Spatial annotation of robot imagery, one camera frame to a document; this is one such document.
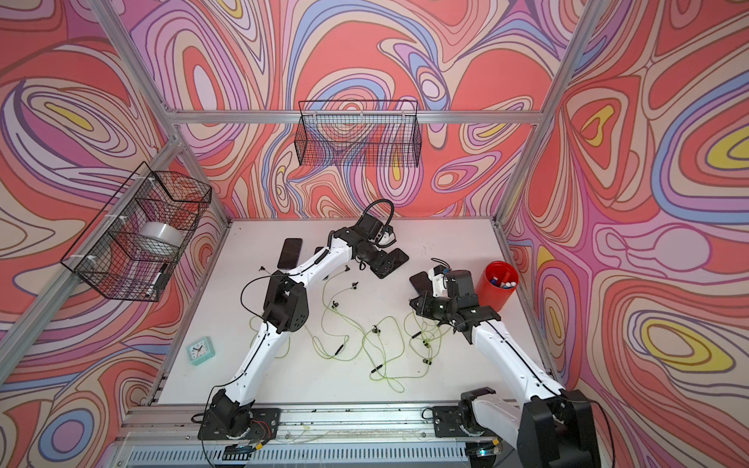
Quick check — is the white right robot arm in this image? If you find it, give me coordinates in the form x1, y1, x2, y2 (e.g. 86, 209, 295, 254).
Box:
410, 269, 602, 467

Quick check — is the grey-edged smartphone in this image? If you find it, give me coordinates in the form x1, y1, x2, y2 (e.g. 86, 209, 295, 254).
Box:
277, 238, 304, 270

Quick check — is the red plastic cup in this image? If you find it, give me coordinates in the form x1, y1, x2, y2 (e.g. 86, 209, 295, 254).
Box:
476, 261, 520, 312

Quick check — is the blue-cased smartphone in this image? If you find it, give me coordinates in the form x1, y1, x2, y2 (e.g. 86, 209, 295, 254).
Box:
409, 271, 433, 296

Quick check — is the back wire basket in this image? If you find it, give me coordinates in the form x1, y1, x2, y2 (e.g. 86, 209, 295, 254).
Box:
294, 99, 422, 169

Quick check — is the white tape roll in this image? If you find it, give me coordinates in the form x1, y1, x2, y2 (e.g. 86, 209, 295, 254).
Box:
137, 222, 185, 257

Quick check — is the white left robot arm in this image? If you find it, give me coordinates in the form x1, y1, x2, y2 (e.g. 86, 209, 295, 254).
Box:
198, 212, 409, 443

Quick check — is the black smartphone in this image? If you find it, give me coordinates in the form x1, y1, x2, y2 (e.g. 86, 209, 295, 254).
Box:
371, 248, 410, 279

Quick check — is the green earphone cable plug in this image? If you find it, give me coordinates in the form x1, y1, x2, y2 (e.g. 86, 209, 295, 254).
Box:
361, 312, 449, 395

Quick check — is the wire basket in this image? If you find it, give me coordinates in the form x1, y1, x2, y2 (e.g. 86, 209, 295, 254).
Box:
294, 99, 422, 169
60, 163, 213, 302

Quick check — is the left wire basket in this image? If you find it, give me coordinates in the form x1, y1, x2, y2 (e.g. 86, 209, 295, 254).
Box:
60, 163, 213, 302

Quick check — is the mint alarm clock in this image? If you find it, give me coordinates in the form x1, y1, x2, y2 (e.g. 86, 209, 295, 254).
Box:
185, 337, 216, 367

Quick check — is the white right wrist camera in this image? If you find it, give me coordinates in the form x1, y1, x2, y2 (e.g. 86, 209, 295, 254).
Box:
427, 265, 449, 298

